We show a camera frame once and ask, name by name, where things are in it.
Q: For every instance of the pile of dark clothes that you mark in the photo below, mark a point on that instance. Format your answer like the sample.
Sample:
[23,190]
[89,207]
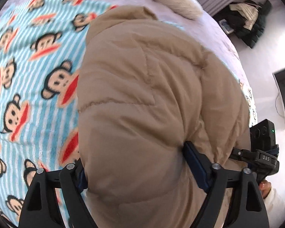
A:
[246,20]

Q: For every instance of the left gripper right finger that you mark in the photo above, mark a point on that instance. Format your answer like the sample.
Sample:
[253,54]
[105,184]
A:
[246,206]

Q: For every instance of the blue striped monkey blanket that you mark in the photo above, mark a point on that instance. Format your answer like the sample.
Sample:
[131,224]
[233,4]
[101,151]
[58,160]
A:
[42,47]

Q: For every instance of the white sleeved right forearm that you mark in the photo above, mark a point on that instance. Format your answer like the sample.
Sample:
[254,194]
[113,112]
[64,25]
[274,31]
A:
[275,207]

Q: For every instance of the person right hand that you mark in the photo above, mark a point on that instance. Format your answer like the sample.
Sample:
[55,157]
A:
[265,188]

